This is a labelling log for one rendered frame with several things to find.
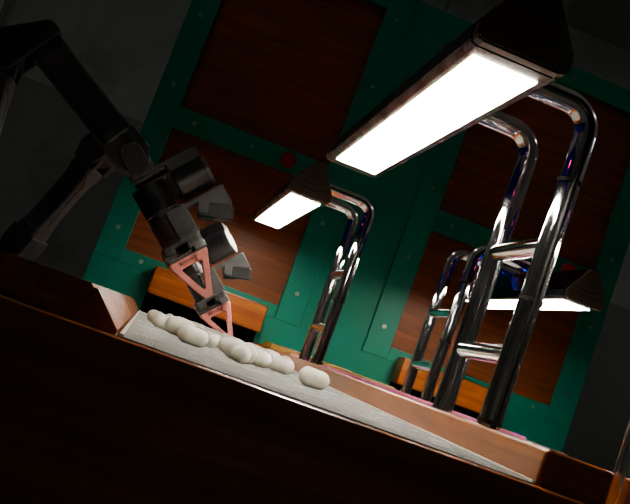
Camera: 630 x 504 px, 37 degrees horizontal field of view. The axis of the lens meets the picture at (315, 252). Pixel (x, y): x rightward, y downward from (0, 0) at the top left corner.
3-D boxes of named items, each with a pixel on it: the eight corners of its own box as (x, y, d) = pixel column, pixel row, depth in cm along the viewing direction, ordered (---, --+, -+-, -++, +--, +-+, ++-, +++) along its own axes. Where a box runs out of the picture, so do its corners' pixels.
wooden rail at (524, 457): (496, 604, 63) (547, 448, 65) (238, 381, 241) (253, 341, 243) (568, 628, 64) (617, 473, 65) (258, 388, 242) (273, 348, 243)
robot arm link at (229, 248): (242, 255, 197) (220, 206, 200) (230, 247, 189) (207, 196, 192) (194, 280, 198) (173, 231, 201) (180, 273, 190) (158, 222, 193)
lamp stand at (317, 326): (220, 378, 183) (298, 167, 188) (213, 371, 203) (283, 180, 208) (309, 410, 186) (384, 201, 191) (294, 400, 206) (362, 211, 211)
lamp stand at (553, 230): (299, 460, 88) (453, 29, 93) (271, 432, 108) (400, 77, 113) (481, 523, 91) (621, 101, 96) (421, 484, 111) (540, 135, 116)
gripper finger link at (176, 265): (225, 287, 157) (197, 237, 157) (228, 286, 150) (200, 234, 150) (189, 306, 156) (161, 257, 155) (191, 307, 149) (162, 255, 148)
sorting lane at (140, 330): (107, 364, 60) (119, 332, 60) (136, 317, 238) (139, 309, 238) (528, 512, 64) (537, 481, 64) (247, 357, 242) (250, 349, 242)
